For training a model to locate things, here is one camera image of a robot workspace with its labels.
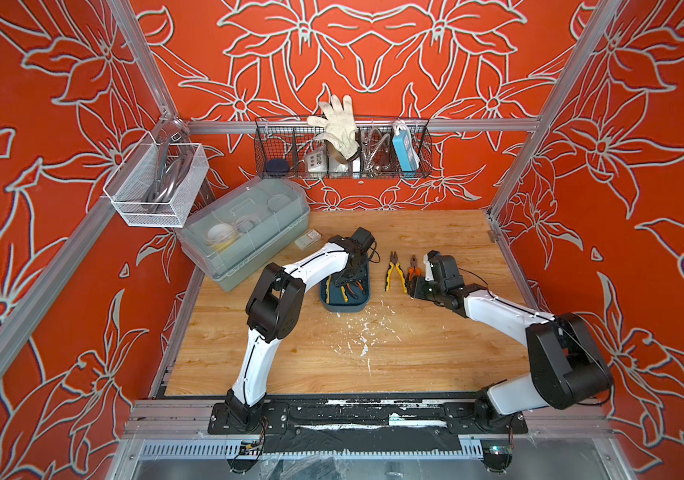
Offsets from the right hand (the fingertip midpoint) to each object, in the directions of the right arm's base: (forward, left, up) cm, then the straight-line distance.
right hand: (406, 284), depth 91 cm
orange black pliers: (+8, -4, -5) cm, 10 cm away
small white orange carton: (+22, +34, -5) cm, 41 cm away
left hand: (+5, +16, -2) cm, 17 cm away
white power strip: (+30, +29, +24) cm, 48 cm away
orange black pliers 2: (-1, +17, -4) cm, 18 cm away
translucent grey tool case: (+10, +55, +12) cm, 57 cm away
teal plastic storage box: (-5, +22, -5) cm, 23 cm away
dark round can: (+32, +42, +21) cm, 58 cm away
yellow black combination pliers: (+12, +2, -5) cm, 13 cm away
